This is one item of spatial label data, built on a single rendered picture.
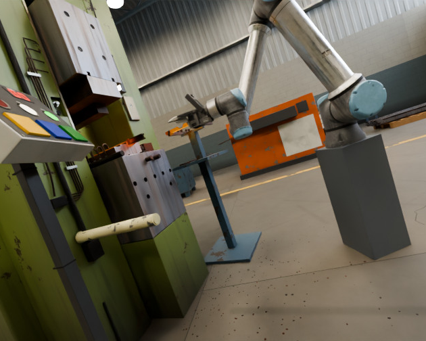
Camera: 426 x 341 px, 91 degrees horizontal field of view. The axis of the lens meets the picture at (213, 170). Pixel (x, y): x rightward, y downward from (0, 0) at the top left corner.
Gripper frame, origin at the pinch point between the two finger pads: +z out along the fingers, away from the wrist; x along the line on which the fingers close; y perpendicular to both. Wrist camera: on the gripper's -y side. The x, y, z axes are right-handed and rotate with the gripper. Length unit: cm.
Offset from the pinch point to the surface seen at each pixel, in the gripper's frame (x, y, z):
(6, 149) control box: -69, 5, 7
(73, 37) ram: -11, -56, 32
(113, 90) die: 3.3, -30.9, 32.3
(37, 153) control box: -62, 6, 10
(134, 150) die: 1.9, 5.5, 32.3
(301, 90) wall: 782, -85, -125
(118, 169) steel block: -15.8, 13.9, 31.3
